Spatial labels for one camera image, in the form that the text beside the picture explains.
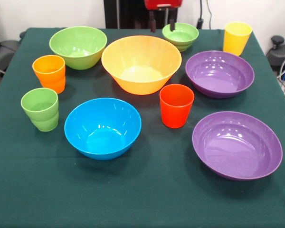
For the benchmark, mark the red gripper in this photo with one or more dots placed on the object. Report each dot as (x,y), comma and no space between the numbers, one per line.
(161,3)

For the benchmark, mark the small green bowl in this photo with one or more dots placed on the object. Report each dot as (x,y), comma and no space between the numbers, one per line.
(183,38)

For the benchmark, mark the large orange bowl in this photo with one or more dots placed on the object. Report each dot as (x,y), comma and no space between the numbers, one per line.
(133,54)

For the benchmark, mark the yellow cup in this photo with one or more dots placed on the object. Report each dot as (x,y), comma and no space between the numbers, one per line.
(236,42)

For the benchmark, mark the purple bowl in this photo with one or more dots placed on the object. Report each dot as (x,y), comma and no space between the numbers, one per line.
(237,147)
(219,76)

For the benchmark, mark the red cup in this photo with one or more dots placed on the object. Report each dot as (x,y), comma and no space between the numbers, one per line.
(175,114)

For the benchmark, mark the large green bowl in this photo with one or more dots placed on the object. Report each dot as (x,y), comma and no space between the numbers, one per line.
(69,42)

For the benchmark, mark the blue bowl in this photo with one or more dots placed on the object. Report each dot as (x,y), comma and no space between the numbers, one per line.
(102,114)

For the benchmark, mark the grey black machine base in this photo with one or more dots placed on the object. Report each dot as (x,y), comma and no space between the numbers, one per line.
(282,53)
(4,50)

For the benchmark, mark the orange cup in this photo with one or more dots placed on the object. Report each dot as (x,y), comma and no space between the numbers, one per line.
(50,80)

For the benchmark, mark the green cup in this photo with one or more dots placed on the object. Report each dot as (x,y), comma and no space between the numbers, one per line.
(41,118)

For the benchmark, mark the dark green tablecloth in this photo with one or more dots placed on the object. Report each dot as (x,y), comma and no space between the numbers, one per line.
(142,190)

